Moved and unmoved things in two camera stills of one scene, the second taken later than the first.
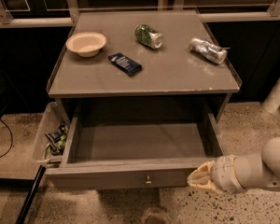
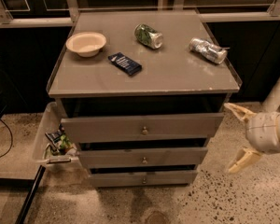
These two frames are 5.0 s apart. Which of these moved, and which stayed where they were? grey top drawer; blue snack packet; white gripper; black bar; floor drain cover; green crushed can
Moved: grey top drawer; white gripper
Stayed: blue snack packet; black bar; green crushed can; floor drain cover
